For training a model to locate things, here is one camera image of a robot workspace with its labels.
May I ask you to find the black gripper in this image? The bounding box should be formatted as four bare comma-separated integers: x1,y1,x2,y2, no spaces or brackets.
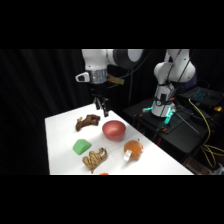
90,82,111,118

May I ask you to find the pink bowl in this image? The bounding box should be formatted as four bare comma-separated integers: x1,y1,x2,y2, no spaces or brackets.
101,119,127,142

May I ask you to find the brown plush moose toy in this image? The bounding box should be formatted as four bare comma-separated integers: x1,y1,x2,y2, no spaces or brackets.
74,113,102,132

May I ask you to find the green foam block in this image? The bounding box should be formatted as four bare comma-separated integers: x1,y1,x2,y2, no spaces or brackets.
72,138,93,156

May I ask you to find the orange plush toy with tag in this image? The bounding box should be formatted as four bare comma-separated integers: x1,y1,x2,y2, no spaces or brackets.
122,139,145,162

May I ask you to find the black curtain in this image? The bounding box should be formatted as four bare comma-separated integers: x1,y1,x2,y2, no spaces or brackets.
0,49,224,176

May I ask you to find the black robot stand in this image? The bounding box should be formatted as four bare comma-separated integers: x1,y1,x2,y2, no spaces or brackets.
122,96,224,165

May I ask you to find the black laptop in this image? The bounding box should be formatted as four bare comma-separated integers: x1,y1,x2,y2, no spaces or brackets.
179,85,224,108

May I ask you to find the brown wrist mount board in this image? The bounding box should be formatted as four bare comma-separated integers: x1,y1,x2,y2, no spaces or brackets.
106,75,126,86

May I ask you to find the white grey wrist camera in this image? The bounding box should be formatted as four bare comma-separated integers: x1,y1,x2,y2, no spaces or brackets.
75,71,91,84

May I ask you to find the yellow cable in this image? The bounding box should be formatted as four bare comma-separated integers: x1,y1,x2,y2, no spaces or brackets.
187,97,224,169

